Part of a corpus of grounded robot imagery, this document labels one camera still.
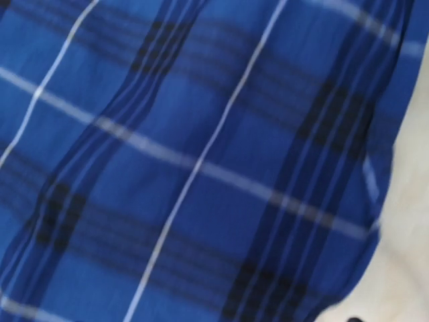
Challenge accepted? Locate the blue plaid long sleeve shirt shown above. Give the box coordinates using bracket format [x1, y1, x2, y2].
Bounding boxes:
[1, 1, 428, 321]

